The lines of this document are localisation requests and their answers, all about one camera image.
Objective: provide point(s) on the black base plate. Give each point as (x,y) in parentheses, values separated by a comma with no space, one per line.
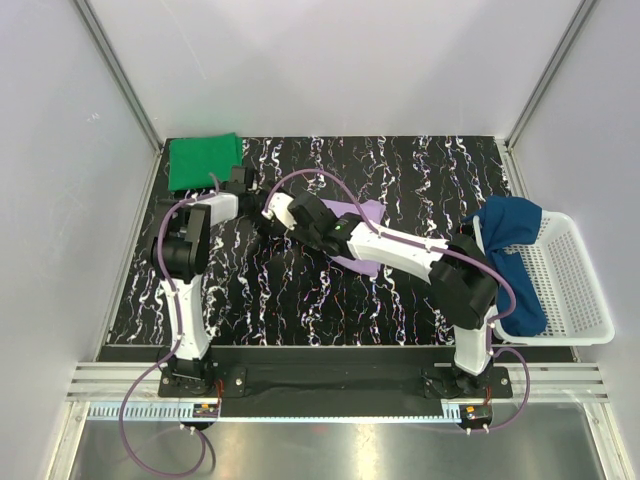
(279,383)

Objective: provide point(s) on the white plastic basket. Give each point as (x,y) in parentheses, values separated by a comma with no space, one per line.
(565,282)

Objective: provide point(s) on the dark blue t shirt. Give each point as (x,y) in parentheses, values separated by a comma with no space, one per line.
(506,222)

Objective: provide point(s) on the purple t shirt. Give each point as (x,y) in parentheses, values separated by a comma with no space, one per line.
(374,211)

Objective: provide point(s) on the aluminium rail frame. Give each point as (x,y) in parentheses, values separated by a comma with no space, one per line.
(123,383)

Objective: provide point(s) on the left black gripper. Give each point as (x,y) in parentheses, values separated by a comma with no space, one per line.
(271,226)

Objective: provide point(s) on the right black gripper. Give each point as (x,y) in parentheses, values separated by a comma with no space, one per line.
(295,232)

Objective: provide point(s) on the folded green t shirt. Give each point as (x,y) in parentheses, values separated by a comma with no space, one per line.
(193,161)

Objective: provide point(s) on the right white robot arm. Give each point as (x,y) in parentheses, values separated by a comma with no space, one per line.
(456,271)

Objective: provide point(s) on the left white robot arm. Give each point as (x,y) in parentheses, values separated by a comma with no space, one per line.
(178,251)

